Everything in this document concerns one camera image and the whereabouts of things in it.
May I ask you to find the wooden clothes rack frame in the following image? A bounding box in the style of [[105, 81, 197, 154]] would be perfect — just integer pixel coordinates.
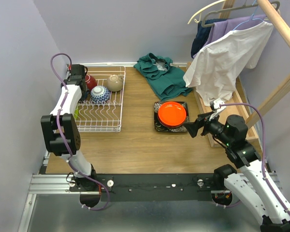
[[186, 0, 290, 148]]

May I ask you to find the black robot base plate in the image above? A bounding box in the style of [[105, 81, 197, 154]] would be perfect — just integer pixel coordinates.
[[69, 173, 235, 203]]

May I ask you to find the white wire dish rack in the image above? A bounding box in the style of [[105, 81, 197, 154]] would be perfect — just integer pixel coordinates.
[[75, 64, 126, 132]]

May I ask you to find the cream clothes hanger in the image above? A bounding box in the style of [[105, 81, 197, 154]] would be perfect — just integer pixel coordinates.
[[187, 0, 226, 25]]

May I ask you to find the blue mug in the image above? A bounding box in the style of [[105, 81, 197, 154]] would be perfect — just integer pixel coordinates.
[[80, 90, 90, 102]]

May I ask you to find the orange round plate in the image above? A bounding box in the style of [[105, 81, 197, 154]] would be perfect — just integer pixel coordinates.
[[157, 101, 187, 128]]

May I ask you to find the light blue clothes hanger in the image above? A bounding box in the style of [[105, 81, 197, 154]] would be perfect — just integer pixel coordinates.
[[233, 6, 259, 31]]

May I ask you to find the black square floral plate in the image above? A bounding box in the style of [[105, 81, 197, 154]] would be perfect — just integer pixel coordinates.
[[153, 101, 189, 133]]

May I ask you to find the red bowl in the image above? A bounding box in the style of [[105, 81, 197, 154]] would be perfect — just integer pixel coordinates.
[[85, 74, 97, 91]]

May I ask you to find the aluminium table rail frame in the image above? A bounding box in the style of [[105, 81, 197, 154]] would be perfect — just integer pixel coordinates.
[[17, 62, 281, 232]]

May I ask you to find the white t-shirt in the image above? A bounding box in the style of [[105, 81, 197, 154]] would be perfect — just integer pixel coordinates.
[[183, 21, 274, 106]]

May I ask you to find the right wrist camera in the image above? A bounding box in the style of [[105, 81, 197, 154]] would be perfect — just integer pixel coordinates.
[[209, 98, 226, 121]]

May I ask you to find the beige ceramic bowl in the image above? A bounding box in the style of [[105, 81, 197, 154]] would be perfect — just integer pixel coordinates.
[[107, 74, 123, 92]]

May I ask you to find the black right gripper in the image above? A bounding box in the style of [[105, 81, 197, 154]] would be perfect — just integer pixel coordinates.
[[183, 110, 232, 145]]

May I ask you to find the navy blue garment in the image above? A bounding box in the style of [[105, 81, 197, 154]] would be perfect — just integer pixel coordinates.
[[190, 19, 228, 58]]

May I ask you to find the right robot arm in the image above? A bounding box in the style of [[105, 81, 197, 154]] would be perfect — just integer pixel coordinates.
[[183, 113, 290, 232]]

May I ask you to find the purple shirt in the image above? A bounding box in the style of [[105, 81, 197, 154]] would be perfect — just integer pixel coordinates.
[[192, 14, 268, 59]]

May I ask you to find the green round plate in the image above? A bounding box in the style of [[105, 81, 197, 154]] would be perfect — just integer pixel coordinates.
[[74, 106, 79, 120]]

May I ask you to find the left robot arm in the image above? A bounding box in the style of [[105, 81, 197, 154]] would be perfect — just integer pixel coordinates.
[[41, 64, 101, 191]]

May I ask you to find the grey clothes hanger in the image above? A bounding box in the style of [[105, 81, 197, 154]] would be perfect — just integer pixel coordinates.
[[201, 1, 280, 28]]

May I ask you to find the blue white patterned bowl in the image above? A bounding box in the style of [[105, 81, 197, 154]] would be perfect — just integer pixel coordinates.
[[91, 86, 111, 104]]

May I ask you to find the green hooded garment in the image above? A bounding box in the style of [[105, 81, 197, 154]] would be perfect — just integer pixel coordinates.
[[134, 53, 192, 101]]

